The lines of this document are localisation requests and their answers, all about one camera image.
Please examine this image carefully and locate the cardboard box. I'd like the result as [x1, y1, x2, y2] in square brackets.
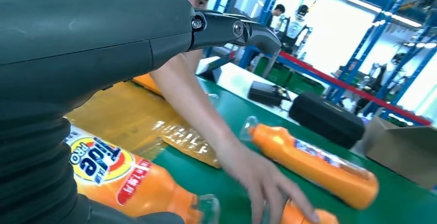
[362, 115, 437, 191]

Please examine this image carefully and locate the white humanoid robot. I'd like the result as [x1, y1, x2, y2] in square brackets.
[370, 53, 407, 95]
[280, 5, 313, 55]

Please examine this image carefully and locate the orange detergent bottle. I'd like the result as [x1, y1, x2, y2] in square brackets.
[239, 116, 380, 211]
[64, 123, 221, 224]
[132, 73, 220, 109]
[262, 198, 339, 224]

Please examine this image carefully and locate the black label printer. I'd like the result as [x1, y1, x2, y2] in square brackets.
[247, 80, 292, 108]

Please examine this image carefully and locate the person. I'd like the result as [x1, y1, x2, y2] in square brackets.
[265, 4, 286, 29]
[146, 0, 322, 224]

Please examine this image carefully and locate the yellow taped mat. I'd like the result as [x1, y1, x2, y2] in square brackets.
[64, 80, 223, 169]

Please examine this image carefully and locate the black tablet on stand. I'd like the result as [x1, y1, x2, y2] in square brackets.
[196, 55, 236, 84]

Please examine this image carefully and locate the green plastic crate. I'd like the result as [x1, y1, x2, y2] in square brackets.
[254, 57, 292, 88]
[287, 72, 326, 96]

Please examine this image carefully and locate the black carrying case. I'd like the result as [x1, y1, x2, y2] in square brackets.
[288, 92, 365, 150]

